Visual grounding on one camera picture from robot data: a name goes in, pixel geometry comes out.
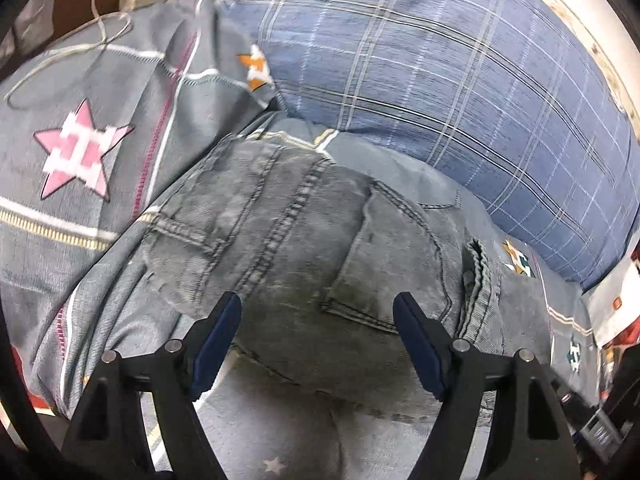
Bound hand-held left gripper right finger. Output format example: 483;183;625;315
392;292;576;480

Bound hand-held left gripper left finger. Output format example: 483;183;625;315
62;291;243;480

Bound grey denim pants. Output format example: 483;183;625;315
135;134;507;427

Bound red plastic bag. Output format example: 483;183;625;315
602;312;640;351

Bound white paper bag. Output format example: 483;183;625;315
582;255;640;347

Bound grey star patterned bed sheet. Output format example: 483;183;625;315
65;115;608;480

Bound grey star patterned quilt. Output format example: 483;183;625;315
0;0;283;413

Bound blue plaid pillow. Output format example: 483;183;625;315
192;0;635;292

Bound white cable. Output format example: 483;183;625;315
4;0;203;111

